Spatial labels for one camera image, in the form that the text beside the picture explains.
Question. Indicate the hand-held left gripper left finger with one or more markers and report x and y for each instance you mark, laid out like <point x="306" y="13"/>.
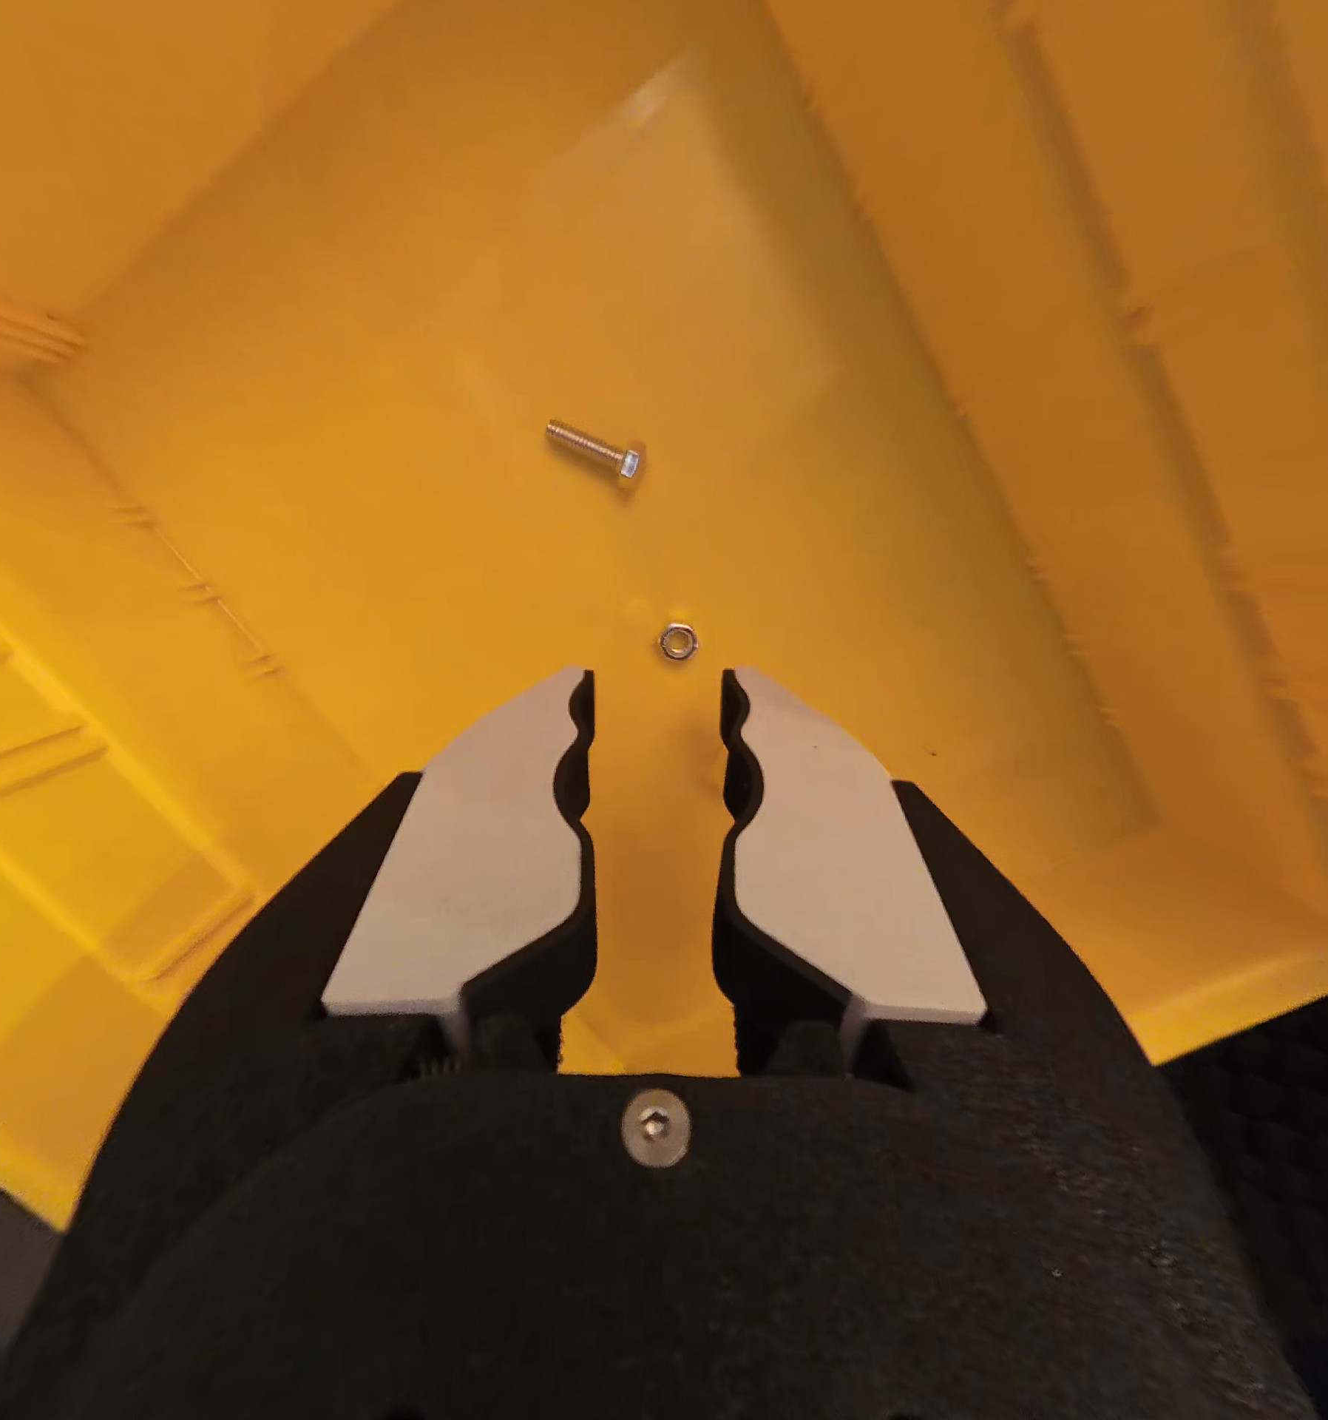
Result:
<point x="464" y="889"/>

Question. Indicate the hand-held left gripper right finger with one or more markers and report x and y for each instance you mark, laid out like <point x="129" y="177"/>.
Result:
<point x="853" y="889"/>

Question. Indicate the small metal nut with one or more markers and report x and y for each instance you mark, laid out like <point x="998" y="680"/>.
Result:
<point x="667" y="641"/>

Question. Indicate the small metal screw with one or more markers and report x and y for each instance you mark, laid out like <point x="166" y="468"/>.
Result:
<point x="598" y="451"/>

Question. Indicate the yellow plastic bin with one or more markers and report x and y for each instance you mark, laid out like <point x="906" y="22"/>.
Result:
<point x="620" y="223"/>

